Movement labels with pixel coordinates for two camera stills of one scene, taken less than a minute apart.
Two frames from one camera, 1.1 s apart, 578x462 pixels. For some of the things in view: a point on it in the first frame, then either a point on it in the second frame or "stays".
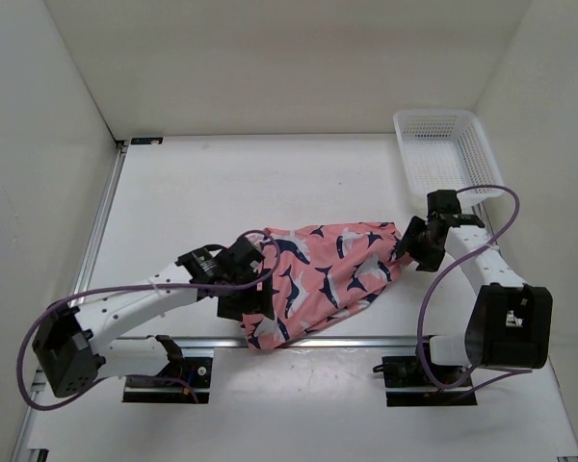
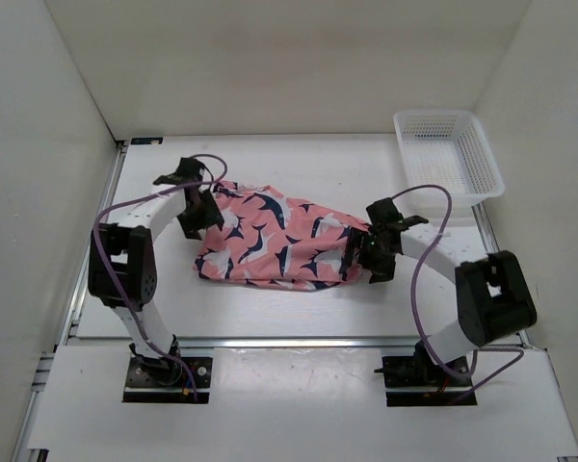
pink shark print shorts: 323,271 to 263,238
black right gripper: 428,262 to 360,238
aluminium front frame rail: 313,345 stays
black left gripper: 257,301 to 211,218
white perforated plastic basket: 446,150 stays
